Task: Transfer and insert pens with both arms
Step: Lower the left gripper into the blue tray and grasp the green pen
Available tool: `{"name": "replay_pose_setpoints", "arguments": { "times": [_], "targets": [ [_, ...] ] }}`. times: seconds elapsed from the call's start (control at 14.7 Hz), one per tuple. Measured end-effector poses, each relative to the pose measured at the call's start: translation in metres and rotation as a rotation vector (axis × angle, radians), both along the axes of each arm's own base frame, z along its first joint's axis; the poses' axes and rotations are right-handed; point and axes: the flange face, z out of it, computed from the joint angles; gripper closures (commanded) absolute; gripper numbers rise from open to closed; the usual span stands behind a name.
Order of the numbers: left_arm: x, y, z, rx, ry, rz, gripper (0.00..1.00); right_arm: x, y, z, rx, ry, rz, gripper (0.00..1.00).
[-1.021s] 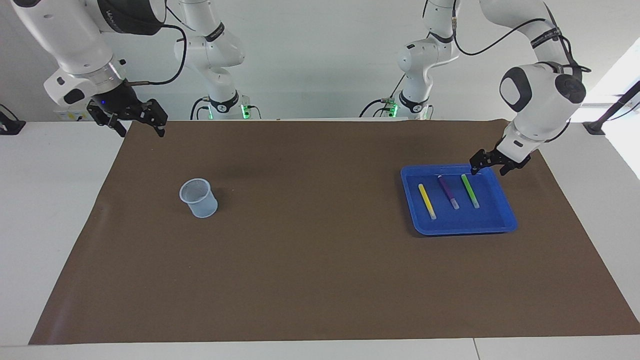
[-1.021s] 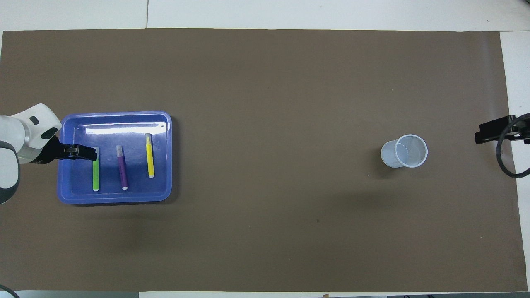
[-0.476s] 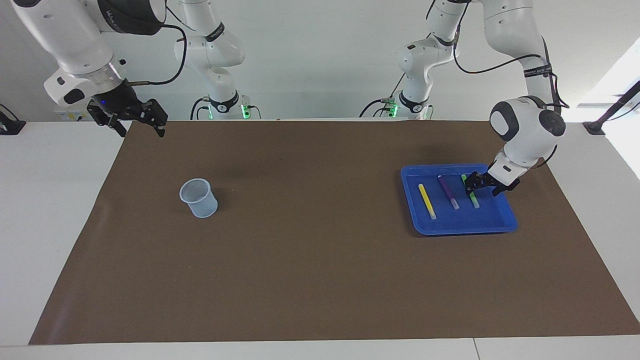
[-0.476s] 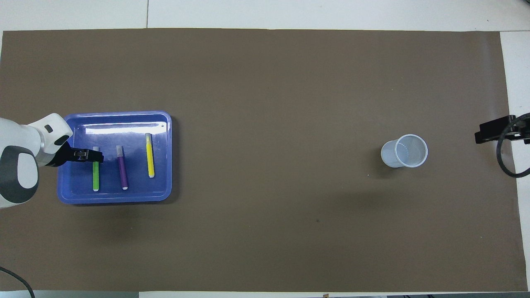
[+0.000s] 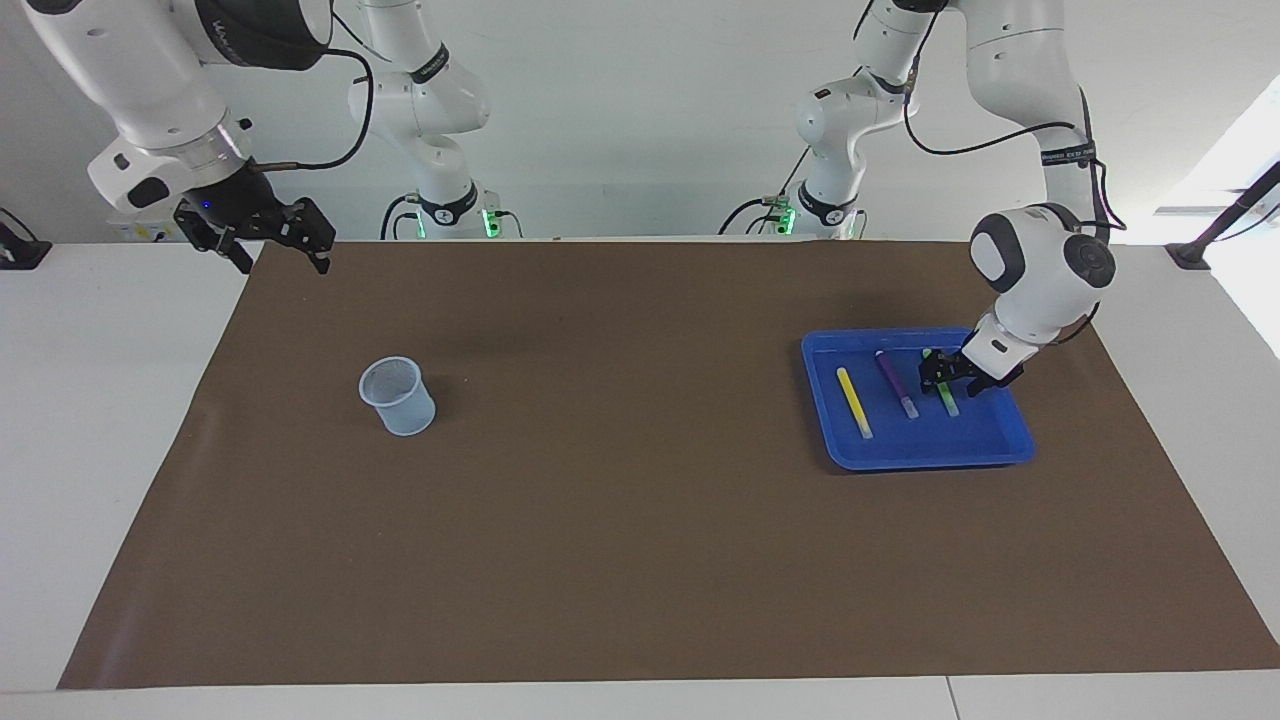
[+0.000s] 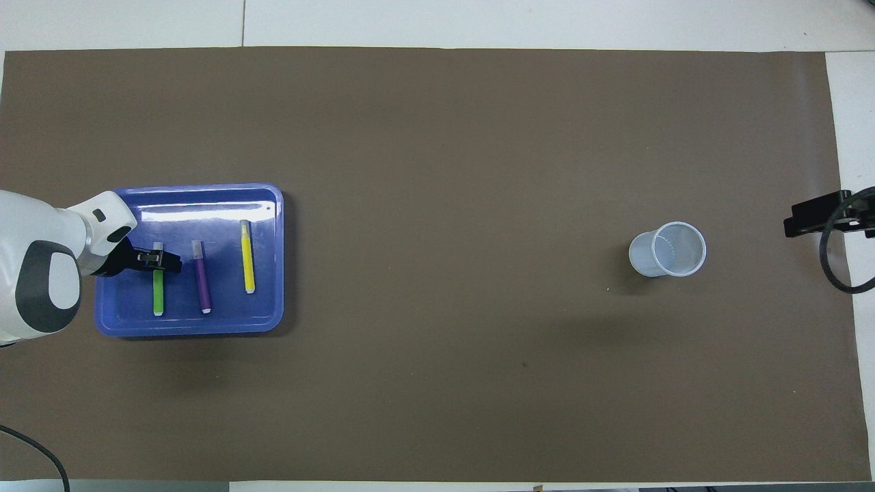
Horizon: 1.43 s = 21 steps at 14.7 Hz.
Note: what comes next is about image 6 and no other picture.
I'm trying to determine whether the brown table mat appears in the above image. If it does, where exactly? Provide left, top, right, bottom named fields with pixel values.
left=0, top=46, right=872, bottom=482

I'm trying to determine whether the yellow marker pen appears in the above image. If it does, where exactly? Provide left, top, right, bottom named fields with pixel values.
left=240, top=219, right=256, bottom=295

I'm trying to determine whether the green marker pen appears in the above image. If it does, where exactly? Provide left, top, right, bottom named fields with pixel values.
left=153, top=242, right=165, bottom=317

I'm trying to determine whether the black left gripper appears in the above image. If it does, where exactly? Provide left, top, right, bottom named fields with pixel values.
left=92, top=236, right=183, bottom=278

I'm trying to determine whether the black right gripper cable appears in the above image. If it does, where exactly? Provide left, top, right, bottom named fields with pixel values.
left=820, top=186, right=875, bottom=295

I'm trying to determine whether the translucent plastic cup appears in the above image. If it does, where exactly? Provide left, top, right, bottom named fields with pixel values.
left=628, top=221, right=708, bottom=278

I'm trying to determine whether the blue plastic tray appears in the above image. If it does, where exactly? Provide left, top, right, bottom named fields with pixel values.
left=94, top=182, right=285, bottom=338

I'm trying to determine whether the purple marker pen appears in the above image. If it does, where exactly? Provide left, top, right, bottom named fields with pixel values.
left=191, top=240, right=213, bottom=314

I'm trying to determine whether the black floor cable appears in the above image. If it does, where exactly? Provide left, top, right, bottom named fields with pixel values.
left=0, top=424, right=70, bottom=492

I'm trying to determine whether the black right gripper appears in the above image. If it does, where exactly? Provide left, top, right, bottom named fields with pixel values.
left=784, top=191, right=875, bottom=238

